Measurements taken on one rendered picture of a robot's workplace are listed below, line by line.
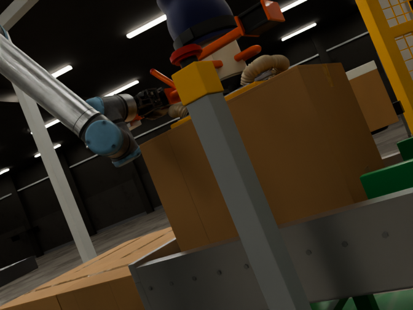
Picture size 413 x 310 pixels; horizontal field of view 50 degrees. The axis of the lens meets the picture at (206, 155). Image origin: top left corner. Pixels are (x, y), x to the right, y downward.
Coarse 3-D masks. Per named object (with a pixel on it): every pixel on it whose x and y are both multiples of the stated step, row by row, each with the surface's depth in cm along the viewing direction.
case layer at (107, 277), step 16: (128, 240) 301; (144, 240) 258; (160, 240) 226; (96, 256) 280; (112, 256) 243; (128, 256) 214; (80, 272) 230; (96, 272) 204; (112, 272) 183; (128, 272) 166; (48, 288) 218; (64, 288) 195; (80, 288) 178; (96, 288) 172; (112, 288) 167; (128, 288) 162; (16, 304) 207; (32, 304) 199; (48, 304) 192; (64, 304) 186; (80, 304) 180; (96, 304) 174; (112, 304) 168; (128, 304) 163
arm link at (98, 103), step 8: (104, 96) 135; (112, 96) 136; (120, 96) 138; (88, 104) 130; (96, 104) 128; (104, 104) 130; (112, 104) 132; (120, 104) 135; (104, 112) 129; (112, 112) 131; (120, 112) 135; (112, 120) 130
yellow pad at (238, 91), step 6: (234, 84) 132; (246, 84) 127; (252, 84) 124; (234, 90) 132; (240, 90) 127; (228, 96) 129; (234, 96) 128; (180, 120) 141; (186, 120) 139; (174, 126) 142
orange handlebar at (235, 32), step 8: (232, 32) 110; (216, 40) 113; (224, 40) 112; (232, 40) 112; (208, 48) 115; (216, 48) 114; (248, 48) 136; (256, 48) 135; (200, 56) 117; (240, 56) 137; (248, 56) 140; (216, 64) 134; (176, 96) 155
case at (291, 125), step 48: (240, 96) 122; (288, 96) 115; (336, 96) 128; (144, 144) 144; (192, 144) 134; (288, 144) 117; (336, 144) 115; (192, 192) 137; (288, 192) 120; (336, 192) 113; (192, 240) 141
